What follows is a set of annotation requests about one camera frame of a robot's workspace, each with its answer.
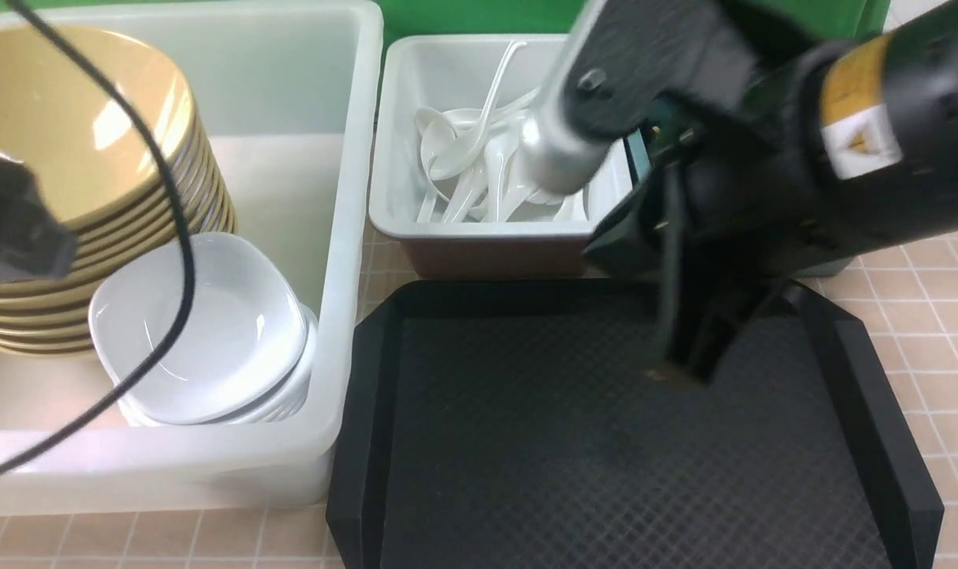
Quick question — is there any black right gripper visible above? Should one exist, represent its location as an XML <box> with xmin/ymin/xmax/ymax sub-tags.
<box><xmin>584</xmin><ymin>119</ymin><xmax>868</xmax><ymax>386</ymax></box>

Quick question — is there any stack of yellow bowls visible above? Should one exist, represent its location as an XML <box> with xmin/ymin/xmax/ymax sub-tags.
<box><xmin>0</xmin><ymin>24</ymin><xmax>237</xmax><ymax>357</ymax></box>

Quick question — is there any black plastic serving tray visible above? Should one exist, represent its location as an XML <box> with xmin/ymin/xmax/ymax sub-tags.
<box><xmin>325</xmin><ymin>280</ymin><xmax>945</xmax><ymax>568</ymax></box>

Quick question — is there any black cable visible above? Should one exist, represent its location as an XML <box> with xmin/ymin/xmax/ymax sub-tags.
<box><xmin>0</xmin><ymin>0</ymin><xmax>197</xmax><ymax>484</ymax></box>

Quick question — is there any stack of white dishes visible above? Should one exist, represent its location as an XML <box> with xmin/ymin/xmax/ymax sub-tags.
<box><xmin>88</xmin><ymin>232</ymin><xmax>318</xmax><ymax>428</ymax></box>

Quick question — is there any green cloth backdrop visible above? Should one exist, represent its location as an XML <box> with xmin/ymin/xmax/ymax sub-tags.
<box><xmin>0</xmin><ymin>0</ymin><xmax>892</xmax><ymax>40</ymax></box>

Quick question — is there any pile of white spoons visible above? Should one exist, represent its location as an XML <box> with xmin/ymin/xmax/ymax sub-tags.
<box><xmin>413</xmin><ymin>40</ymin><xmax>590</xmax><ymax>224</ymax></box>

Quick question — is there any teal chopstick bin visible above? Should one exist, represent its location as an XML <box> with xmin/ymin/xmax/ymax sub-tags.
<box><xmin>624</xmin><ymin>125</ymin><xmax>854</xmax><ymax>280</ymax></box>

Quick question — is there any light grey spoon bin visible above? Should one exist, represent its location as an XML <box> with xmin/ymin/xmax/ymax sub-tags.
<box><xmin>368</xmin><ymin>33</ymin><xmax>603</xmax><ymax>280</ymax></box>

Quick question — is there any large white plastic tub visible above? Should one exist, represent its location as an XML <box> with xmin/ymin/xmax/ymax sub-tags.
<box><xmin>0</xmin><ymin>1</ymin><xmax>383</xmax><ymax>516</ymax></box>

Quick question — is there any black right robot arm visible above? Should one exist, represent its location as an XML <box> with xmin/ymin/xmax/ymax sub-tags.
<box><xmin>516</xmin><ymin>1</ymin><xmax>958</xmax><ymax>384</ymax></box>

